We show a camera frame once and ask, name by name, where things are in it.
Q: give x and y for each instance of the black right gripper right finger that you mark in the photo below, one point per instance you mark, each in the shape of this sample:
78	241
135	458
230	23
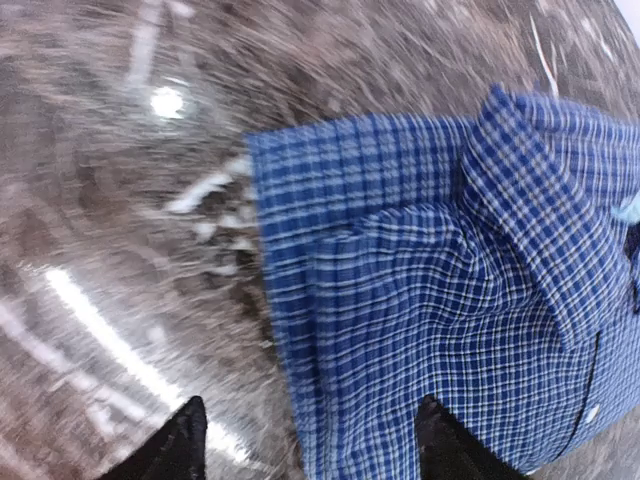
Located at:
449	451

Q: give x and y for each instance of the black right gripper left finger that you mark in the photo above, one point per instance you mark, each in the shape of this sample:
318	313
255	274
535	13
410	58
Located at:
176	451

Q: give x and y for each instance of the blue checkered shirt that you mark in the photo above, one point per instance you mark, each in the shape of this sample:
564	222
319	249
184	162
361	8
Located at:
490	261

